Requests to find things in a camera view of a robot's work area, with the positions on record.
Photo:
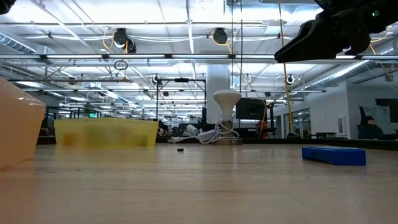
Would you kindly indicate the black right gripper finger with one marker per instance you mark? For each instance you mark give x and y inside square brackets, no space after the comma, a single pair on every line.
[311,43]

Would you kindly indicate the blue box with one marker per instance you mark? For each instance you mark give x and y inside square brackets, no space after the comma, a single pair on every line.
[335,155]

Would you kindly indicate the orange translucent plastic bin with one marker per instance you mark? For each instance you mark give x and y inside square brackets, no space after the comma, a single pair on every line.
[18,124]

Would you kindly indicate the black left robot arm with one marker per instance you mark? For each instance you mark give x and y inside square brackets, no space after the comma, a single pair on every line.
[4,4]

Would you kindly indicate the black monitor on stand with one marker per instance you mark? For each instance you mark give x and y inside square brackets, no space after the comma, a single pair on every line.
[250,109]

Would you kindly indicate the red orange object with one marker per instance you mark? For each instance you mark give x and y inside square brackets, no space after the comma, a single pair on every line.
[262,129]

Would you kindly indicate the white building column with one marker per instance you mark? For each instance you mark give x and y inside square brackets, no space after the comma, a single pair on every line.
[217,77]

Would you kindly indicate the white mushroom table lamp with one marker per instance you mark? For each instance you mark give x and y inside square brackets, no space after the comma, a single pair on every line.
[227,99]

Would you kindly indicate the person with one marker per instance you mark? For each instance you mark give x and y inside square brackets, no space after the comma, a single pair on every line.
[371,129]

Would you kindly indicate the overhead light bar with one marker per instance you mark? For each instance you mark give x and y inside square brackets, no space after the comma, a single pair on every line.
[199,56]

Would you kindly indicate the white cylinder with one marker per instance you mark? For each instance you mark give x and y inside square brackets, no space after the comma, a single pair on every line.
[192,129]

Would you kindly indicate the yellow translucent plastic bin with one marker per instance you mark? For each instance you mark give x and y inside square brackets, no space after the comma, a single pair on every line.
[105,133]

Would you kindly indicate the silver ventilation duct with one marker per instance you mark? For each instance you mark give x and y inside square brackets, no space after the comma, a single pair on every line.
[342,73]

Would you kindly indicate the black table frame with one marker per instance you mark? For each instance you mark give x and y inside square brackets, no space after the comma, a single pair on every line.
[373,143]

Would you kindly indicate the black metal stand frame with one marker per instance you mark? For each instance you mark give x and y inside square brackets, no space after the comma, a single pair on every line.
[157,102]

